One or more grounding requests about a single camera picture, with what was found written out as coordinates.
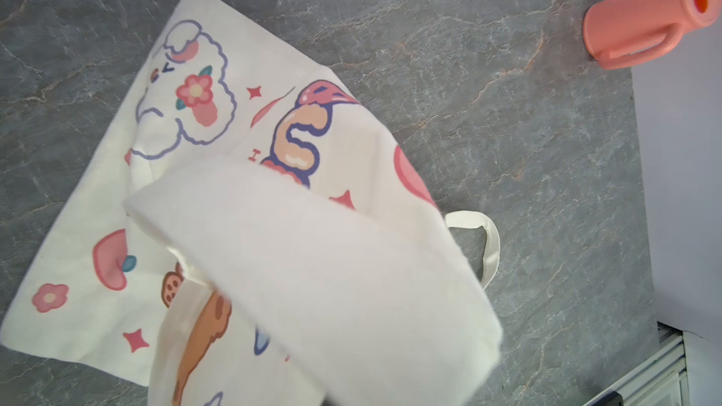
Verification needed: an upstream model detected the white cartoon tote bag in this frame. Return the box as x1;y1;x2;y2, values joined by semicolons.
1;0;503;405

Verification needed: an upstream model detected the pink watering can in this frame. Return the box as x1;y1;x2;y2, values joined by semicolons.
582;0;721;70

